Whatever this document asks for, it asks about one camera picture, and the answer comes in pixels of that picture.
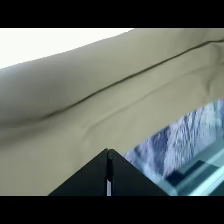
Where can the khaki garment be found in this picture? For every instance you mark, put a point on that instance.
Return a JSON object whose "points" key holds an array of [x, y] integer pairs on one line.
{"points": [[100, 100]]}

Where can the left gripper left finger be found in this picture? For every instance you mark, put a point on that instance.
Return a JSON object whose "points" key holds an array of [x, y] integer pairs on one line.
{"points": [[88, 180]]}

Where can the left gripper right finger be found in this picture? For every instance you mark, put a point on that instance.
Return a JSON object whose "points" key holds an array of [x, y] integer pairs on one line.
{"points": [[133, 181]]}

